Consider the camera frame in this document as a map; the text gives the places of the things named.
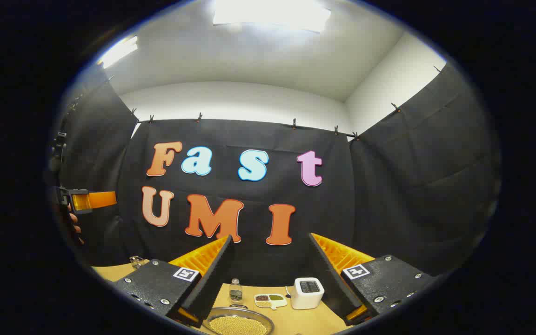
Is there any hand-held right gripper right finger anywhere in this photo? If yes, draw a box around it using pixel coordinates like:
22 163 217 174
308 233 437 325

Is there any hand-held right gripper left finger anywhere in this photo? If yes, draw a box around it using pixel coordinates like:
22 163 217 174
111 235 236 328

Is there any stainless steel pot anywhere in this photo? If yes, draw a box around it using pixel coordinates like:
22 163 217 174
202 304 275 335

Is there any white toaster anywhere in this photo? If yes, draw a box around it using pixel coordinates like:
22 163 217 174
290 277 325 310

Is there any pile of soybeans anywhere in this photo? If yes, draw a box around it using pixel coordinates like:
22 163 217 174
208 315 268 335

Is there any white divided tray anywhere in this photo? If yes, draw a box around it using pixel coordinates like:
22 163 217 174
254 293 288 310

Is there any row of black cloth clips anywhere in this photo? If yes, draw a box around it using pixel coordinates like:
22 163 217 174
107 65 443 140

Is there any rectangular ceiling light panel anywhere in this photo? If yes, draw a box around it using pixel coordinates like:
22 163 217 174
212 0 331 33
98 36 138 69

